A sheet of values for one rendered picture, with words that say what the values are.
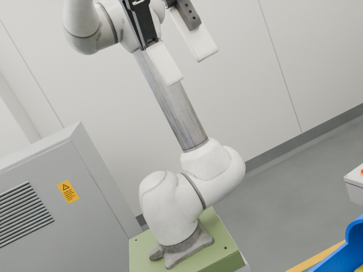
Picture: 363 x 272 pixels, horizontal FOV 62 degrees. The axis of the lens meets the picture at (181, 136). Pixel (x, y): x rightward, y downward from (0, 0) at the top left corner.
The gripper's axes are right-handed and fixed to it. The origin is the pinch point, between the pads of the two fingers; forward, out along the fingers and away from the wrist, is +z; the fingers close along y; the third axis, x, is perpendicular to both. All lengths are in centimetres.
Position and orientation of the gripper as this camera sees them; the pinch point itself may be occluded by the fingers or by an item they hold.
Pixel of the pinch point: (186, 65)
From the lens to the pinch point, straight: 43.7
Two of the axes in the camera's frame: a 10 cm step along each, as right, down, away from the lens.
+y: -3.0, 0.6, 9.5
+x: -8.0, 5.2, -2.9
